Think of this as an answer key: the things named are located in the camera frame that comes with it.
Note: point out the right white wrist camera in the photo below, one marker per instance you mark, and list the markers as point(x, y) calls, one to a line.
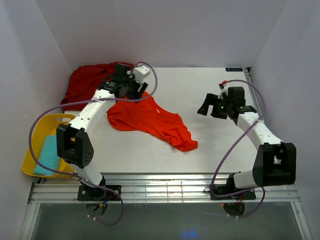
point(224, 87)

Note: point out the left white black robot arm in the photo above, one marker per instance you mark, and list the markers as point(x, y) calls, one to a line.
point(73, 139)

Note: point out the aluminium rail frame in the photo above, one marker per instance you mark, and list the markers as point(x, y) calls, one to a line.
point(165, 205)

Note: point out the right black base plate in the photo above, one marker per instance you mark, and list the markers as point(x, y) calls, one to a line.
point(223, 192)

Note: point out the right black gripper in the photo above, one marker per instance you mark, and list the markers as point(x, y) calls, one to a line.
point(210, 99)

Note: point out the orange t shirt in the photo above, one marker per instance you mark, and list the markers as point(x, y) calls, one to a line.
point(148, 117)

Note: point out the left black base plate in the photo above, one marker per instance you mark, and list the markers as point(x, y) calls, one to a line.
point(87, 193)

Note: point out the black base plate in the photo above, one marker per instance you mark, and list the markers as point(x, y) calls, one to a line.
point(87, 193)
point(223, 192)

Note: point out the teal folded t shirt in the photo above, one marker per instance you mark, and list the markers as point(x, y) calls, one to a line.
point(48, 157)

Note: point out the yellow plastic tray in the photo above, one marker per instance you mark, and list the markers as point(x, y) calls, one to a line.
point(46, 126)

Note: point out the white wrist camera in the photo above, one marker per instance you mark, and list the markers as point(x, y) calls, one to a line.
point(140, 73)
point(224, 87)

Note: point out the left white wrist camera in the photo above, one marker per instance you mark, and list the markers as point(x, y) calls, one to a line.
point(140, 73)

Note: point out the blue table label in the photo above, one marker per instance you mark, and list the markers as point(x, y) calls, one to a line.
point(234, 69)

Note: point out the dark red t shirt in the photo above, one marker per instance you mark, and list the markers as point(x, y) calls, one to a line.
point(84, 81)

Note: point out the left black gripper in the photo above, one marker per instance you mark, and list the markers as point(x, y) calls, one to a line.
point(137, 95)

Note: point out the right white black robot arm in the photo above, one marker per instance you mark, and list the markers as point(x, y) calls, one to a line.
point(275, 161)

